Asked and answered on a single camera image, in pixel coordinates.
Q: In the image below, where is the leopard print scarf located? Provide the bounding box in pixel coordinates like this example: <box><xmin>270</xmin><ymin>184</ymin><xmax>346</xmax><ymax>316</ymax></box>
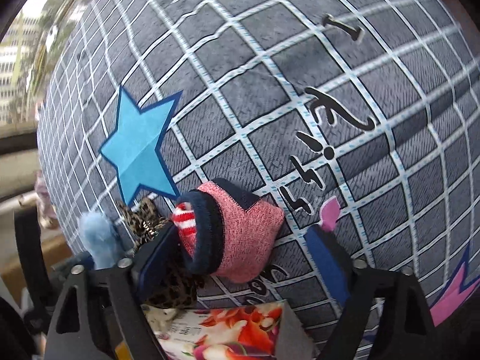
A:
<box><xmin>116</xmin><ymin>197</ymin><xmax>204</xmax><ymax>309</ymax></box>

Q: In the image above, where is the pink navy striped sock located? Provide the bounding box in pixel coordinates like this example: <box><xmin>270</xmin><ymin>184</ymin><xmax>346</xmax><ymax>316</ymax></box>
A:
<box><xmin>171</xmin><ymin>178</ymin><xmax>285</xmax><ymax>284</ymax></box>

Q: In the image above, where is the light blue fluffy cloth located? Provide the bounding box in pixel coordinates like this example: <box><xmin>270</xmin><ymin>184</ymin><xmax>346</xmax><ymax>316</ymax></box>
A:
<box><xmin>77</xmin><ymin>211</ymin><xmax>125</xmax><ymax>270</ymax></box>

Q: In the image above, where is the grey checked star tablecloth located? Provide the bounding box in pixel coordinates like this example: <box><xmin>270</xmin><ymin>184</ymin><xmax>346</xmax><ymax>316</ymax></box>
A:
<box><xmin>37</xmin><ymin>0</ymin><xmax>479</xmax><ymax>346</ymax></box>

